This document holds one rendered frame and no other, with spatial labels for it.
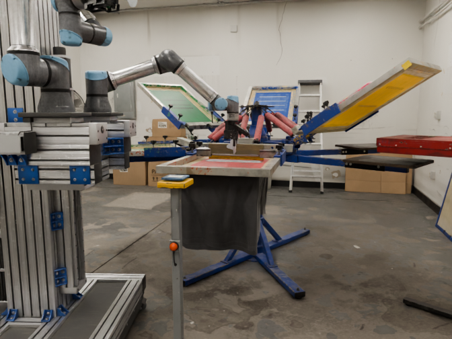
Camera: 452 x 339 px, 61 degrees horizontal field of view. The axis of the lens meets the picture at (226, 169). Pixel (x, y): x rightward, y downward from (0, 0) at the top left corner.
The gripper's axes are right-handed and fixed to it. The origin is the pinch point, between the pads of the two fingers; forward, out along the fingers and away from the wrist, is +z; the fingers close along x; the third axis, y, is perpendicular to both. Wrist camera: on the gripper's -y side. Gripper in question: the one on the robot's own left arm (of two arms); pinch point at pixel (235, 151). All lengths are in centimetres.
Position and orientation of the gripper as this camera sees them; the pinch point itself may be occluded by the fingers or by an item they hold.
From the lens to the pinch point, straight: 247.6
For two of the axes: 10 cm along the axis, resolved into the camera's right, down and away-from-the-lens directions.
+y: -9.7, -0.3, 2.3
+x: -2.3, 1.4, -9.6
